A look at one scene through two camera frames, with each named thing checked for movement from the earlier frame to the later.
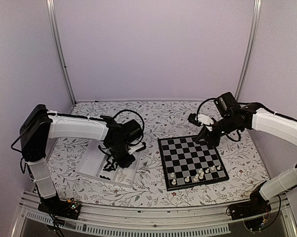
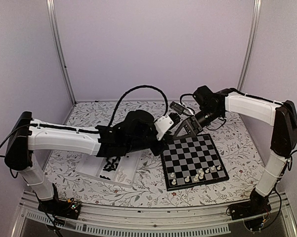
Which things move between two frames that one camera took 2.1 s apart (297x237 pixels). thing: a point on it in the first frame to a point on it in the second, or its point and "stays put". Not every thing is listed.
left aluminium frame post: (51, 10) stays put
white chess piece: (201, 177) stays put
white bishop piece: (196, 177) stays put
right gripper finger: (202, 138) to (182, 132)
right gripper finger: (211, 143) to (187, 135)
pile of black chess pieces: (111, 166) stays put
